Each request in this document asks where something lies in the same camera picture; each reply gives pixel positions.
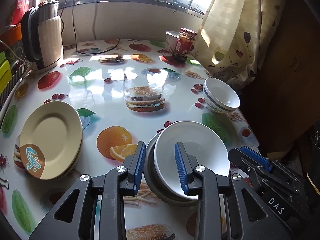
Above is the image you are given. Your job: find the large white bowl blue stripe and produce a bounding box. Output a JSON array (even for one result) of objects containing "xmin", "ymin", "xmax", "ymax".
[{"xmin": 153, "ymin": 121, "xmax": 229, "ymax": 200}]

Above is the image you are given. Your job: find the stainless steel bowl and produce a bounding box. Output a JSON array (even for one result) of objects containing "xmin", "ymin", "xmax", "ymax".
[{"xmin": 143, "ymin": 130, "xmax": 201, "ymax": 208}]

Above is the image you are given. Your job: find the small white bowl blue stripe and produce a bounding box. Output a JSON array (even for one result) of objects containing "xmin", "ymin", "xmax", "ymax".
[{"xmin": 203, "ymin": 77, "xmax": 240, "ymax": 114}]

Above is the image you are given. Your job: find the cream plate blue logo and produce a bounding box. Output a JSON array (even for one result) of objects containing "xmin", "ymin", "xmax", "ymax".
[{"xmin": 20, "ymin": 101, "xmax": 83, "ymax": 180}]

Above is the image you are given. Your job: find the fruit-print tablecloth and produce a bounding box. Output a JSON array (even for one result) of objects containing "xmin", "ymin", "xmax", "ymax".
[{"xmin": 1, "ymin": 40, "xmax": 259, "ymax": 239}]

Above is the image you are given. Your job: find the red-labelled sauce jar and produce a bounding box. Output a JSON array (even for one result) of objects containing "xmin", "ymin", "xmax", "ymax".
[{"xmin": 172, "ymin": 28, "xmax": 197, "ymax": 62}]

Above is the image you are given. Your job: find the white cup container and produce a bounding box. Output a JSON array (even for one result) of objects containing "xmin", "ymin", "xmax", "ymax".
[{"xmin": 165, "ymin": 30, "xmax": 179, "ymax": 53}]

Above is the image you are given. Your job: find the cream heart-pattern curtain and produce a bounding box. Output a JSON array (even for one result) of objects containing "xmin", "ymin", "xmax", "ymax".
[{"xmin": 192, "ymin": 0, "xmax": 285, "ymax": 92}]

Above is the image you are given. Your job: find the striped storage tray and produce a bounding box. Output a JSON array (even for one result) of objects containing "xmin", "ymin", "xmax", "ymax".
[{"xmin": 1, "ymin": 62, "xmax": 27, "ymax": 108}]

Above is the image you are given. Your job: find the yellow-green box lower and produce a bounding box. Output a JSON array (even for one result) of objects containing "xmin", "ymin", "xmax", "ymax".
[{"xmin": 0, "ymin": 60, "xmax": 12, "ymax": 94}]

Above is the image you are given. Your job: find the green box upper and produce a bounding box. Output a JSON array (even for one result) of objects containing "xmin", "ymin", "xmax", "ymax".
[{"xmin": 0, "ymin": 51, "xmax": 6, "ymax": 64}]

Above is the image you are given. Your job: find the orange plastic basin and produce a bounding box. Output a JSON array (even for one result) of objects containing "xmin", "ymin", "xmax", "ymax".
[{"xmin": 1, "ymin": 23, "xmax": 22, "ymax": 47}]

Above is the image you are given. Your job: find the red gift bag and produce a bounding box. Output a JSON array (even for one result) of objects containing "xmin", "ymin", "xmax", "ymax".
[{"xmin": 11, "ymin": 0, "xmax": 30, "ymax": 25}]

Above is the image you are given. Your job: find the white electric kettle black handle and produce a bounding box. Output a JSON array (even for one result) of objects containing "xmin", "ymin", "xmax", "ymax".
[{"xmin": 21, "ymin": 1, "xmax": 63, "ymax": 73}]

